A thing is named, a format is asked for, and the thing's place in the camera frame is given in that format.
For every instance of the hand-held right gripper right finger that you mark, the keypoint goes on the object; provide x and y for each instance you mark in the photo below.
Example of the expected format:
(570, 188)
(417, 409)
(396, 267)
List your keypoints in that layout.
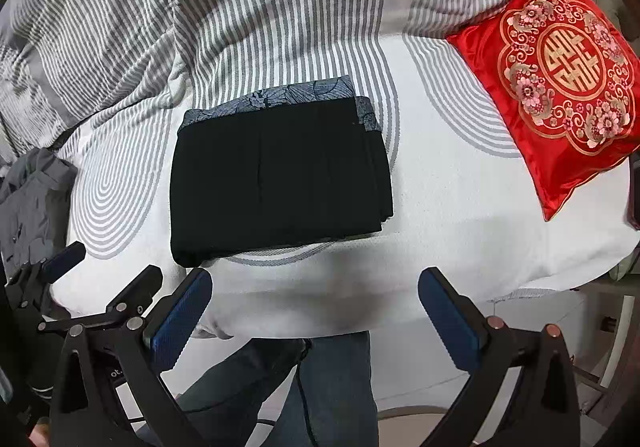
(450, 317)

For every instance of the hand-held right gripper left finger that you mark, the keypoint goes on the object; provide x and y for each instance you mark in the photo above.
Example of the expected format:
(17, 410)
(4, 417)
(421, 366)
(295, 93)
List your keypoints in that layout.
(177, 322)

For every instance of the black pants with blue waistband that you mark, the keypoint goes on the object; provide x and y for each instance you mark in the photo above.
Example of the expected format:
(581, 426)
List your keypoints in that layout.
(280, 182)

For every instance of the person's legs in jeans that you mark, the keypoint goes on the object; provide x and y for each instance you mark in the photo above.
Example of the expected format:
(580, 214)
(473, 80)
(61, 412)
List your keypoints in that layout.
(340, 387)

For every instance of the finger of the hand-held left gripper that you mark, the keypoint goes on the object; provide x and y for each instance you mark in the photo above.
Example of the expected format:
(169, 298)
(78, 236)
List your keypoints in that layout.
(62, 259)
(137, 289)

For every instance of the chair frame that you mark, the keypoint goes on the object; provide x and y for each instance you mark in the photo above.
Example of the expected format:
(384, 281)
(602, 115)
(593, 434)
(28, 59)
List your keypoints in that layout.
(610, 337)

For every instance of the grey jacket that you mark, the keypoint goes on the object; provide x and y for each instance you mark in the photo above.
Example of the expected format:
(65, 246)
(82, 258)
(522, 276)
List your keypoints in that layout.
(30, 207)

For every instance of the grey striped blanket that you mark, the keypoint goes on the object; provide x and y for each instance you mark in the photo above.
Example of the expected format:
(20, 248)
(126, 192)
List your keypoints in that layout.
(250, 2)

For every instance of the red embroidered cushion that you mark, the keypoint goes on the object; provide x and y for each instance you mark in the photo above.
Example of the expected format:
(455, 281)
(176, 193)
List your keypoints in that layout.
(565, 77)

